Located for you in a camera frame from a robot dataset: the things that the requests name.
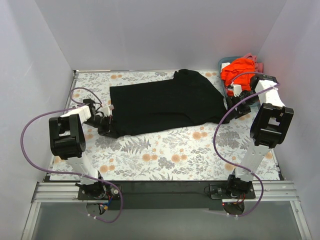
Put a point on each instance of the teal plastic laundry basket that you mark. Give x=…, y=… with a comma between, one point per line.
x=230, y=100

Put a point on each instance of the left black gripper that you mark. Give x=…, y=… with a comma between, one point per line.
x=106, y=127

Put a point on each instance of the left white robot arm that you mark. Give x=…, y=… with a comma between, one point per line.
x=67, y=141

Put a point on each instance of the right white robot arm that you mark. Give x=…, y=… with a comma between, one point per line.
x=269, y=129

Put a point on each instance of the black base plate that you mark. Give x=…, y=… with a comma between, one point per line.
x=117, y=201

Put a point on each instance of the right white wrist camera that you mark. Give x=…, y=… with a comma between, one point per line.
x=234, y=90

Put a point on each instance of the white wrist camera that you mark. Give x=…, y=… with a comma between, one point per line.
x=234, y=90
x=107, y=110

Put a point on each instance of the black t-shirt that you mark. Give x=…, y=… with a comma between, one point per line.
x=188, y=99

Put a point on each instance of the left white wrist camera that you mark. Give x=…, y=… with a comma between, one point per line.
x=107, y=110

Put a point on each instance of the orange t-shirt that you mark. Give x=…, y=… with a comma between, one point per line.
x=239, y=72

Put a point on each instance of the aluminium mounting rail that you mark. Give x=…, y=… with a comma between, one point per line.
x=68, y=192

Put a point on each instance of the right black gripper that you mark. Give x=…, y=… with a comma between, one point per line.
x=240, y=109

